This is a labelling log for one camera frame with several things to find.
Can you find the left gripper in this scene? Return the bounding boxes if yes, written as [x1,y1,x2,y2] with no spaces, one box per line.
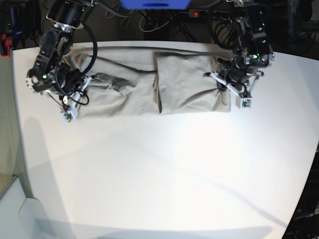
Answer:
[203,58,264,99]

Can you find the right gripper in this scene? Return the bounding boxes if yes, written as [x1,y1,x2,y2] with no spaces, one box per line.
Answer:
[46,76,93,120]

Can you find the beige t-shirt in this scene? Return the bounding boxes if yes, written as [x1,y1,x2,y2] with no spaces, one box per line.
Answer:
[79,47,231,119]

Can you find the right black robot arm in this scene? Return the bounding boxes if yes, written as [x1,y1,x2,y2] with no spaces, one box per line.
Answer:
[26,0,98,122]

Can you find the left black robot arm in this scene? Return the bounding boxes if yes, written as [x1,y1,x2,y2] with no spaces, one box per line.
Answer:
[205,0,275,109]

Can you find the black power strip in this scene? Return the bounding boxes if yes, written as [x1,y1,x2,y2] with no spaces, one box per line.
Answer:
[185,9,247,23]

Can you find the red and blue clamp tool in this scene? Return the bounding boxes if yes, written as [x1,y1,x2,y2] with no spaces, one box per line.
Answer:
[0,1,18,58]

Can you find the blue plastic bin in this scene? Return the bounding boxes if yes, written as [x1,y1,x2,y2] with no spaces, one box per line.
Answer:
[120,0,190,10]

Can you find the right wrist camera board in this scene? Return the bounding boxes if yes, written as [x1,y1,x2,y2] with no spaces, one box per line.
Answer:
[61,112,74,122]

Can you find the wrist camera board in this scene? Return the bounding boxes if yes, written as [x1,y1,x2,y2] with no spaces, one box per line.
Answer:
[235,97,252,109]
[61,112,74,122]

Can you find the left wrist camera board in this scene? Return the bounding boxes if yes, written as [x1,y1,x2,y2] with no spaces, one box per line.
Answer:
[235,97,252,109]

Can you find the white cable on floor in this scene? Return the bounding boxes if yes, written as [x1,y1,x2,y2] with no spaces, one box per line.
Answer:
[139,14,172,33]

